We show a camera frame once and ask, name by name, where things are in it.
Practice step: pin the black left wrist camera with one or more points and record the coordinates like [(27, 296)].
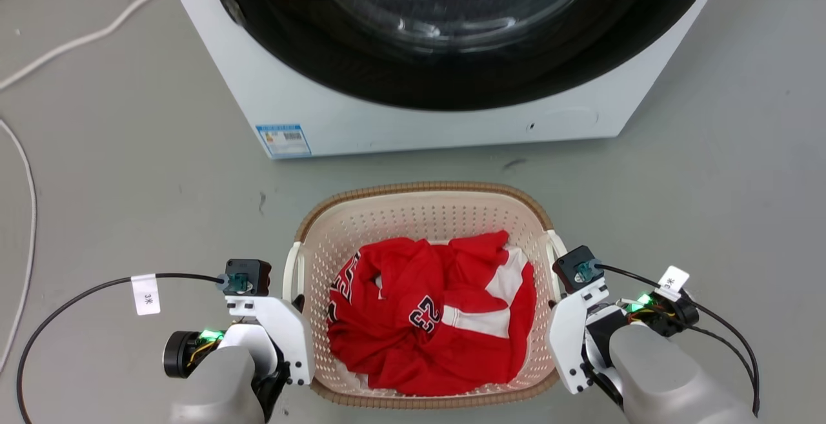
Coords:
[(253, 274)]

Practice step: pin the red basketball jersey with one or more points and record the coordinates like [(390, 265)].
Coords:
[(400, 340)]

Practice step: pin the white front-load washing machine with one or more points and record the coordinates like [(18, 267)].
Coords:
[(452, 128)]

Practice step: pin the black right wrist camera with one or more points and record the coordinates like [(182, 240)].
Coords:
[(575, 266)]

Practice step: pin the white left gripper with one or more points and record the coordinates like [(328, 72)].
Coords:
[(287, 333)]

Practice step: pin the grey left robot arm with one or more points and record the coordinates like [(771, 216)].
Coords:
[(219, 379)]

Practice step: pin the black round washer door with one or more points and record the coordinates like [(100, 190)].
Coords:
[(271, 30)]

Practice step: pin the beige perforated laundry basket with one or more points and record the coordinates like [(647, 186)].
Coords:
[(419, 217)]

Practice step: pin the blue energy label sticker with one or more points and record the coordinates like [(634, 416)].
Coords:
[(284, 140)]

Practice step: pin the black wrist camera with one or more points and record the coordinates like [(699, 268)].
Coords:
[(253, 274), (575, 266)]

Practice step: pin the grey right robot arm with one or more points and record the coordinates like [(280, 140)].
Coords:
[(671, 379)]

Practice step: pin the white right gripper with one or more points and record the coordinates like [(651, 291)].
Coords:
[(568, 340)]

